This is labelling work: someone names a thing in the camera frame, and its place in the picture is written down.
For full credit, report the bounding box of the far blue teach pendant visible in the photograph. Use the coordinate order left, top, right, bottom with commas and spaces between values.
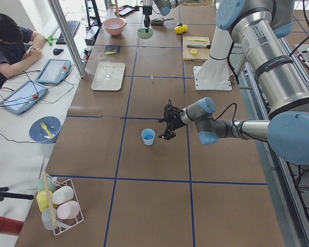
35, 59, 72, 85

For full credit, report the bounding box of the light blue plastic cup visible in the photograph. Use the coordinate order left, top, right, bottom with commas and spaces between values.
141, 128, 156, 146

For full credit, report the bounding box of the pink bowl with ice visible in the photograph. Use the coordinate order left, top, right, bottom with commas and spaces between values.
103, 18, 127, 36

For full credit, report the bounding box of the grey yellow folded cloth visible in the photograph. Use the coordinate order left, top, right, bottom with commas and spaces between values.
104, 44, 121, 55

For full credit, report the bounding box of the white cup in rack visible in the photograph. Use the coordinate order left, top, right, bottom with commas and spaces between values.
52, 186, 74, 205

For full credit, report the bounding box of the yellow plastic knife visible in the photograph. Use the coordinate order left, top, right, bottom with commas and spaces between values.
186, 38, 207, 42

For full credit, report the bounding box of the black computer mouse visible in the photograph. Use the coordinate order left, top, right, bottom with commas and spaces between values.
53, 48, 64, 56

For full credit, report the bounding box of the yellow lemon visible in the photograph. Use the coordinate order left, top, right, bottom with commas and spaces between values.
174, 26, 184, 34
182, 24, 188, 32

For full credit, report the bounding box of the wooden cutting board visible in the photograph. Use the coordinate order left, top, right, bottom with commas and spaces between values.
182, 37, 211, 61

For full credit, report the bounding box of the blue teach pendant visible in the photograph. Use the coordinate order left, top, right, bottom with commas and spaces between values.
35, 59, 72, 85
0, 80, 48, 115

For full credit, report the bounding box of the black keyboard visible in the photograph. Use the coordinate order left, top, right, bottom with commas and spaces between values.
55, 20, 81, 45

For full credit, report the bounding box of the red cylinder object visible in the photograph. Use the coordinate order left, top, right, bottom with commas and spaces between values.
0, 216, 24, 236

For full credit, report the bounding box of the blue bowl with fork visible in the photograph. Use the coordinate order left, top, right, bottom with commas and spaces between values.
29, 116, 61, 144

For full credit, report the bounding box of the pink cup in rack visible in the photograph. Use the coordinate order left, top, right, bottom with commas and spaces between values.
57, 201, 80, 220

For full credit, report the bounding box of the white wire cup rack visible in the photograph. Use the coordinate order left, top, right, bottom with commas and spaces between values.
42, 174, 84, 236

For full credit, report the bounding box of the clear wine glass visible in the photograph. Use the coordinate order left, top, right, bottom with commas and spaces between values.
97, 52, 112, 81

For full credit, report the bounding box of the cream bear serving tray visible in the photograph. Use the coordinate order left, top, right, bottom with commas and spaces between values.
91, 62, 125, 91

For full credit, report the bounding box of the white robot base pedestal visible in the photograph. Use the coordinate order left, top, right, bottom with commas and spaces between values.
194, 27, 232, 91

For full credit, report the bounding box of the half lemon slice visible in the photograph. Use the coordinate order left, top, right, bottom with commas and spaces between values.
190, 48, 198, 55

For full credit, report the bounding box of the green cup in rack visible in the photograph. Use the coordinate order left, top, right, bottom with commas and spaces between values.
36, 174, 56, 193

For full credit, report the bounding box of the metal handled tool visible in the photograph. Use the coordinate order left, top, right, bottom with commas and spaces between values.
186, 44, 211, 49

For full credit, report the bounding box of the yellow plastic fork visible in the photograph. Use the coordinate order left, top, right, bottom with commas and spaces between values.
40, 122, 53, 138

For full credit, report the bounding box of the yellow cup in rack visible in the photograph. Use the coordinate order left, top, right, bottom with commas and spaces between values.
36, 189, 49, 213

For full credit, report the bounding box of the green clamp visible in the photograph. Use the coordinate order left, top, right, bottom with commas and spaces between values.
45, 36, 57, 46

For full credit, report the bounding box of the pale blue cup in rack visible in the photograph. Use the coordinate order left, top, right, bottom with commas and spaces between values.
41, 208, 58, 230

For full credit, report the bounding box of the metal ice scoop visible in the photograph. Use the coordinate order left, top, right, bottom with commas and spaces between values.
150, 17, 174, 26

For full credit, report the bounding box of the black tripod handle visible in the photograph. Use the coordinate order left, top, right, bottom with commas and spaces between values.
0, 187, 34, 202

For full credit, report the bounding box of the mint green bowl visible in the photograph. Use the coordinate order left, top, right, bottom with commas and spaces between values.
136, 28, 154, 40

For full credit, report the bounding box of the aluminium frame post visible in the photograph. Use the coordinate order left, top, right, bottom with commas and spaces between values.
48, 0, 87, 78

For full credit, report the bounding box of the seated person dark shirt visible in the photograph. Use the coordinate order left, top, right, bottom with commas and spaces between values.
0, 13, 45, 89

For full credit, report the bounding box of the near blue teach pendant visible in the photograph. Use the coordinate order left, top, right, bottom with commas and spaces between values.
0, 80, 48, 115

